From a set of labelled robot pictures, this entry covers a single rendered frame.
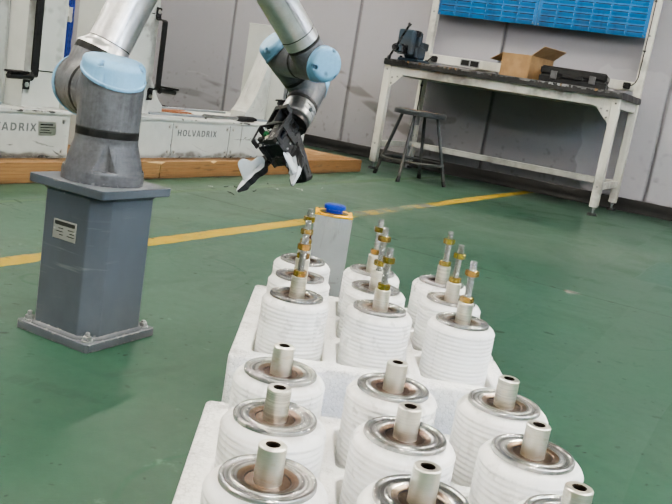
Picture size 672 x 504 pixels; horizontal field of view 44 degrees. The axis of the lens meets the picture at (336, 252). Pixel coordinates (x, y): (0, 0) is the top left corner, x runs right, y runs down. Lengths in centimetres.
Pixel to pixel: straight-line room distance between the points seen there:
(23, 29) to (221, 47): 423
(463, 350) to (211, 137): 319
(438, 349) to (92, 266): 70
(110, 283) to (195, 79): 614
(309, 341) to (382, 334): 10
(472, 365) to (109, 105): 81
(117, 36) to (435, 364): 93
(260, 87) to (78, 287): 333
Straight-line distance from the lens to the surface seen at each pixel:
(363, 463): 75
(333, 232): 153
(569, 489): 68
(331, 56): 178
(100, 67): 158
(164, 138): 396
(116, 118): 157
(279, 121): 184
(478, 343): 116
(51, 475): 118
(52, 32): 350
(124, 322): 166
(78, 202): 157
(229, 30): 750
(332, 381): 113
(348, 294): 127
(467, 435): 88
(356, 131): 678
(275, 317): 114
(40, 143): 344
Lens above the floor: 55
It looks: 11 degrees down
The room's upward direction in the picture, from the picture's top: 9 degrees clockwise
